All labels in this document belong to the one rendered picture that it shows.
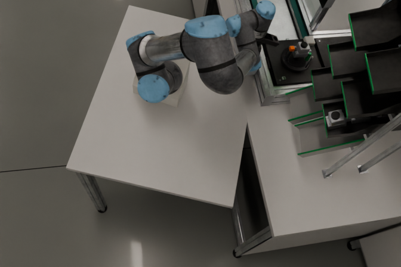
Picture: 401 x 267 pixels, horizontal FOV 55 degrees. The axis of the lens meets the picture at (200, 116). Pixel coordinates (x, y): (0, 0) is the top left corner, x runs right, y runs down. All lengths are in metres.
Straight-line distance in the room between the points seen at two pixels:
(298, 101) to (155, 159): 0.66
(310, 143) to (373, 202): 0.41
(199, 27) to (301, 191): 0.92
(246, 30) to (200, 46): 0.42
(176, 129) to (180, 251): 0.96
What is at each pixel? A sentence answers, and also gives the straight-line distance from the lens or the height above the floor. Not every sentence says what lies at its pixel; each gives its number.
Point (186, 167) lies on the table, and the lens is 1.64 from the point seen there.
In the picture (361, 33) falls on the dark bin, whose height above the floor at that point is 1.52.
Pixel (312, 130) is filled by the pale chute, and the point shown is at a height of 1.03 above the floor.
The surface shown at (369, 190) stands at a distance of 1.85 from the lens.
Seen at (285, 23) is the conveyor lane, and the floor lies 0.92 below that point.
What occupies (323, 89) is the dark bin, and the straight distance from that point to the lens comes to 1.53.
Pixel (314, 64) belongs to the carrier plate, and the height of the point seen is 0.97.
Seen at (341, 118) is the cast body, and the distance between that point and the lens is 1.42.
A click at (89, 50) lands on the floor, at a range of 2.99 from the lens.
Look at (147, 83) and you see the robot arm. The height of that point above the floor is 1.16.
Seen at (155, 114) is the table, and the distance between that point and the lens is 1.73.
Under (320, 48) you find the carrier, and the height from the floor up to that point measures 0.97.
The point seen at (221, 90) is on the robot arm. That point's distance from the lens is 1.13.
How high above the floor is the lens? 2.41
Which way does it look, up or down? 63 degrees down
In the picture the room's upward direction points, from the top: 15 degrees clockwise
